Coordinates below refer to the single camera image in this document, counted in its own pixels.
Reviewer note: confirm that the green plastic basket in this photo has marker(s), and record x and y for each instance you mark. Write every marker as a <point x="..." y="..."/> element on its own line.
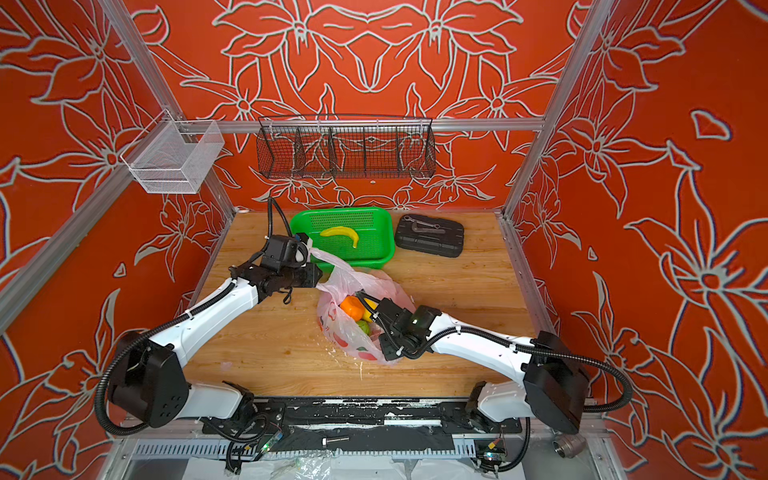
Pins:
<point x="361" y="236"/>

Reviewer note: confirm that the metal cylinder fitting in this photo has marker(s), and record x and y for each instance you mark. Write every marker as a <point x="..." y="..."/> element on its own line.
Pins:
<point x="569" y="446"/>

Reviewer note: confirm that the black wire basket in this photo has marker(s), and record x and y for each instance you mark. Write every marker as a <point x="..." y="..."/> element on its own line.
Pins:
<point x="351" y="147"/>

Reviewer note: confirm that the clear plastic wall bin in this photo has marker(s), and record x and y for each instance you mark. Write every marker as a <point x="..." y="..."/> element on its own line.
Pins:
<point x="167" y="160"/>

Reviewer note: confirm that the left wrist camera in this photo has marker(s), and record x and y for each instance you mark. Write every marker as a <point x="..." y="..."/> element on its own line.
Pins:
<point x="282" y="251"/>

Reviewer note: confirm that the black tool case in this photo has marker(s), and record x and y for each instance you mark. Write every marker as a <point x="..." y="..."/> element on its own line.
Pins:
<point x="431" y="235"/>

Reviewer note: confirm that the yellow banana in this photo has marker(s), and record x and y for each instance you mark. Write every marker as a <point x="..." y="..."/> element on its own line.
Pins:
<point x="344" y="231"/>

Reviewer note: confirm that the orange fruit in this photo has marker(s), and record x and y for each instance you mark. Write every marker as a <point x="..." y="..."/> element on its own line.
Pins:
<point x="353" y="308"/>

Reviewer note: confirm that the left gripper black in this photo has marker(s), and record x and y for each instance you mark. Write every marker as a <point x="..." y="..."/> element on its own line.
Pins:
<point x="313" y="276"/>

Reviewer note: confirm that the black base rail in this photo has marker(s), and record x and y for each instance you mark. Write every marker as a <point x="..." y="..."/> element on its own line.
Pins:
<point x="390" y="426"/>

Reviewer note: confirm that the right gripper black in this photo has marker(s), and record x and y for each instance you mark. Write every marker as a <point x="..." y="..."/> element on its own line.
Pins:
<point x="388" y="356"/>

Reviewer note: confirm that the green lime fruit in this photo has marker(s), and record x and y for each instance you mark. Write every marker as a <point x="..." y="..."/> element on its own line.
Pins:
<point x="365" y="327"/>

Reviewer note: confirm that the pink plastic bag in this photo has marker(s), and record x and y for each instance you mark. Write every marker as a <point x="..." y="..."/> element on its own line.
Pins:
<point x="339" y="328"/>

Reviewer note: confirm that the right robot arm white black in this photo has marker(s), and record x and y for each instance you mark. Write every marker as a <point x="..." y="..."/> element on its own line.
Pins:
<point x="545" y="380"/>

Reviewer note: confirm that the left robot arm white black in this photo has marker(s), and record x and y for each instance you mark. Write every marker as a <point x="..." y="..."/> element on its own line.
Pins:
<point x="144" y="386"/>

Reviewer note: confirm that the yellow lemon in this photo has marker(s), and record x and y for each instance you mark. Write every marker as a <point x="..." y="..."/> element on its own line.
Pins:
<point x="370" y="307"/>

